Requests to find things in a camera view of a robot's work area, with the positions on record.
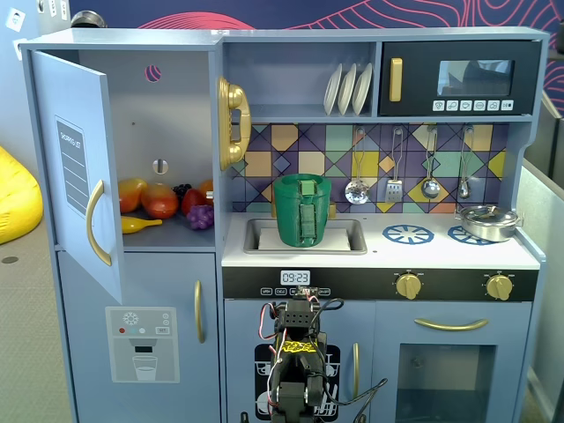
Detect blue dishwasher door black print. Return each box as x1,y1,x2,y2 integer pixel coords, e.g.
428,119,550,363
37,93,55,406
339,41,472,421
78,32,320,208
224,299,376,423

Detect blue door with dispenser print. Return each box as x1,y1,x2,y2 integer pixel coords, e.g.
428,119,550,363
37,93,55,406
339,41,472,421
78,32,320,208
56,250,221,423

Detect blue oven door with window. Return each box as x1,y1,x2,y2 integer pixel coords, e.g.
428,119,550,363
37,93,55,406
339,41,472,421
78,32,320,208
375,300,535,423

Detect black toy microwave door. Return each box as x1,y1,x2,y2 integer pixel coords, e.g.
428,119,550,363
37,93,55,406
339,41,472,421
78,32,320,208
379,40,541,118

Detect blue cabinet door shopping list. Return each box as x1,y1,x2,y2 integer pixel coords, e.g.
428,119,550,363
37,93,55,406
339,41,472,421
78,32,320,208
29,48,127,306

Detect green plastic cup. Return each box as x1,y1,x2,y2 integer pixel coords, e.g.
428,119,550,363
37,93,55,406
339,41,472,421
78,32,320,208
271,173,334,249

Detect grey toy sink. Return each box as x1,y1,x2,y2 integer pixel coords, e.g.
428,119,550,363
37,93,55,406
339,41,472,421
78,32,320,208
242,217,368,256

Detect steel slotted skimmer spoon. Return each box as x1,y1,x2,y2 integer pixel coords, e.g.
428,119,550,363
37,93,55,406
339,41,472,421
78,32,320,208
345,127,370,205

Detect purple toy grapes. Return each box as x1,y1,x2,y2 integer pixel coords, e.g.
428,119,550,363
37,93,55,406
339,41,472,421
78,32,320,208
186,204,216,232

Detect red toy apple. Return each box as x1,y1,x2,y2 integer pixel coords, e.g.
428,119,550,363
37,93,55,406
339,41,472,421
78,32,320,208
181,188,208,218

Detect steel slotted spatula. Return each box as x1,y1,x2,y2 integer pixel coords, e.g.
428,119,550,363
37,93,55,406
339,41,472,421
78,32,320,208
384,127,404,204

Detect red yellow toy mango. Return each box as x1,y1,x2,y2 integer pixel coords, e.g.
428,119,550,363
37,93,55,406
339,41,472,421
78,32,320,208
140,182,180,219
117,177,149,215

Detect gold toy telephone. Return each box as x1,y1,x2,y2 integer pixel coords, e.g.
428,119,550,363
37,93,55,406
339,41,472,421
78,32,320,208
217,75,253,172

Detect white toy plate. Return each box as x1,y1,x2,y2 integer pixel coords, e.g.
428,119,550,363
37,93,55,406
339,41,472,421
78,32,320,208
323,63,344,116
338,63,358,116
352,63,374,116

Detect yellow toy banana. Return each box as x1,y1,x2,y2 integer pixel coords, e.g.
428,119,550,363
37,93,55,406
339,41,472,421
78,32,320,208
121,215,164,235

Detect gold stove knob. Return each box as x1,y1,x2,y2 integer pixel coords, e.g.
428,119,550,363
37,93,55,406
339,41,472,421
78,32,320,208
395,272,425,301
486,273,515,302

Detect steel toy ladle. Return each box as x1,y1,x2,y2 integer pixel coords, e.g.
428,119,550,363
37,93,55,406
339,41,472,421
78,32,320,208
420,125,442,200

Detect yellow-green round object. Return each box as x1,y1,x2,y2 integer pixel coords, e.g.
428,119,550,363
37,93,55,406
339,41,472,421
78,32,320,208
352,342,361,400

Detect blue toy kitchen body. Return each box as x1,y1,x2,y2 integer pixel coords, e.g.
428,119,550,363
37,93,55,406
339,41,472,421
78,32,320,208
19,26,552,423

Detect steel toy spoon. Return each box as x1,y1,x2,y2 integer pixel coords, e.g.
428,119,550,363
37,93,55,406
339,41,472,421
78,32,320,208
456,125,475,201

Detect steel pot with lid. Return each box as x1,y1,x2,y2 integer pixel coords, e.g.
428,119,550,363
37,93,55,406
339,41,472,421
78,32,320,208
455,204,526,244

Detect yellow beanbag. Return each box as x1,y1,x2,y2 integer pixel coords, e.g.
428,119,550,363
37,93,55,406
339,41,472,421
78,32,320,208
0,145,43,246

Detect grey partition panel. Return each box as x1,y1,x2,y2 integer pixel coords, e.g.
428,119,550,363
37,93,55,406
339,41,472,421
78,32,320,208
518,87,564,423

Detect steel bowl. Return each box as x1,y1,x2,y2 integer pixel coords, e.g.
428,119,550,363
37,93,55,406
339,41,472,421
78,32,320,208
70,11,108,30

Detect small wrist camera board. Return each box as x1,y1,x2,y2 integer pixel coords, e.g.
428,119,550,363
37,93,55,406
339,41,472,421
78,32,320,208
292,286,321,303

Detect red white servo cable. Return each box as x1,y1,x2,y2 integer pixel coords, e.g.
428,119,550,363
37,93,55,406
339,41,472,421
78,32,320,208
256,302,286,367

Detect gold straight fridge door handle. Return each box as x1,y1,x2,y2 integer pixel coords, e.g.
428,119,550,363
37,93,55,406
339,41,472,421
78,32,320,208
194,279,207,345

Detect gold microwave handle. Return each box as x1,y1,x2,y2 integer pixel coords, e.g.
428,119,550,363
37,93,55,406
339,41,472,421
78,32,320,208
389,56,404,103

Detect gold curved cabinet door handle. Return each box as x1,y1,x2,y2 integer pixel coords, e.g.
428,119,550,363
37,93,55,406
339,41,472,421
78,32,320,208
85,179,114,268

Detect black camera cable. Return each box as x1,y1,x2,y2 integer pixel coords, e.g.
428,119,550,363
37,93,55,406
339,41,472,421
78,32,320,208
313,297,390,423

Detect gold oven door handle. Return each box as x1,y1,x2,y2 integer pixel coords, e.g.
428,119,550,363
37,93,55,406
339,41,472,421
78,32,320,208
413,317,490,332

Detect white wall box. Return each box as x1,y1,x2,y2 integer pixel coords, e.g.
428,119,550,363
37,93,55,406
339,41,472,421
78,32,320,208
4,6,26,33

